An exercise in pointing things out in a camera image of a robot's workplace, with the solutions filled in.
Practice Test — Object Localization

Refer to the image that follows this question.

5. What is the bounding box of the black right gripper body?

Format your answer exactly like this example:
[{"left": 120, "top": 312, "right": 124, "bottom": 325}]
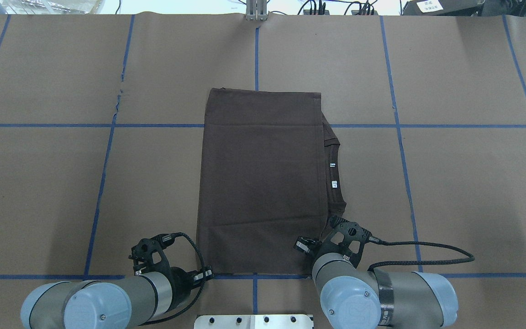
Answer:
[{"left": 294, "top": 215, "right": 373, "bottom": 268}]

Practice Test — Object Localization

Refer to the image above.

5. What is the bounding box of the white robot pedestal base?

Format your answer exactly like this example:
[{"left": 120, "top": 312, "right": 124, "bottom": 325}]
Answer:
[{"left": 194, "top": 314, "right": 315, "bottom": 329}]

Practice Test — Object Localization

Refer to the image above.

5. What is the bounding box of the dark brown t-shirt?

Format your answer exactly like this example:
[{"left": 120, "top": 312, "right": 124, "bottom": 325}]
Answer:
[{"left": 197, "top": 88, "right": 345, "bottom": 276}]

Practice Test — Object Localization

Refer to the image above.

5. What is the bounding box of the black box with white label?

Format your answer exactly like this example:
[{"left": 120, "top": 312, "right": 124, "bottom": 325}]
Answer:
[{"left": 401, "top": 0, "right": 485, "bottom": 16}]

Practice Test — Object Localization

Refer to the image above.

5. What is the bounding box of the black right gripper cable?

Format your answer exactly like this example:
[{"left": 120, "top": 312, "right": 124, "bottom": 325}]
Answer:
[{"left": 367, "top": 238, "right": 476, "bottom": 272}]

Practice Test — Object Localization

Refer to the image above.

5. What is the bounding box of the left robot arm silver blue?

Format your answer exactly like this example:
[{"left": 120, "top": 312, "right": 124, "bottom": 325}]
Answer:
[{"left": 20, "top": 233, "right": 214, "bottom": 329}]

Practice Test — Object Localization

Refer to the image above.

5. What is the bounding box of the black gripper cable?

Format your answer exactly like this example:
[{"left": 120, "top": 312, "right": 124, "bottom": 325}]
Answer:
[
  {"left": 367, "top": 238, "right": 476, "bottom": 272},
  {"left": 144, "top": 232, "right": 206, "bottom": 326}
]

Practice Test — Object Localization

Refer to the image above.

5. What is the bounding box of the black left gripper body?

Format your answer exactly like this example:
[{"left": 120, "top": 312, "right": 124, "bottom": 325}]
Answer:
[{"left": 129, "top": 233, "right": 214, "bottom": 316}]

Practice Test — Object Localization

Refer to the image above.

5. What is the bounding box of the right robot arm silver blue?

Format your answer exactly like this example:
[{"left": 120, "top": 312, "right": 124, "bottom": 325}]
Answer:
[{"left": 294, "top": 215, "right": 459, "bottom": 329}]

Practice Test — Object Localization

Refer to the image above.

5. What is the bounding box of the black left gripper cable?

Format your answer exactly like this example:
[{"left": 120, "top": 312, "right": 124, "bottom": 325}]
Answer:
[{"left": 144, "top": 232, "right": 206, "bottom": 326}]

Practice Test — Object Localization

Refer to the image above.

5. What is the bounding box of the aluminium frame post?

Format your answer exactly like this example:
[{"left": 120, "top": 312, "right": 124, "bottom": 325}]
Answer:
[{"left": 242, "top": 0, "right": 268, "bottom": 21}]

